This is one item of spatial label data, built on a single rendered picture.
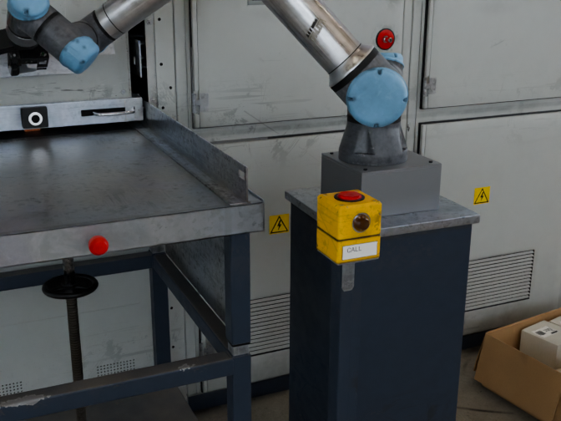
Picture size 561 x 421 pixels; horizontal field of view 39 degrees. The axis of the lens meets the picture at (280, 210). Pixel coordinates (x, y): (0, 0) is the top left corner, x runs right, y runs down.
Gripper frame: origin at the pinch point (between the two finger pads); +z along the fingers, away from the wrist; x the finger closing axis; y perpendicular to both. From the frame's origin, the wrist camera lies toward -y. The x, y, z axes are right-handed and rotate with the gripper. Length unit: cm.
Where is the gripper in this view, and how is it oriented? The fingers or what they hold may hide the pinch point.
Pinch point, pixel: (10, 68)
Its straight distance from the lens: 196.4
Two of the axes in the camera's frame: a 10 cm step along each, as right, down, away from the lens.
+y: 9.1, -1.2, 3.8
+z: -3.5, 2.3, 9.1
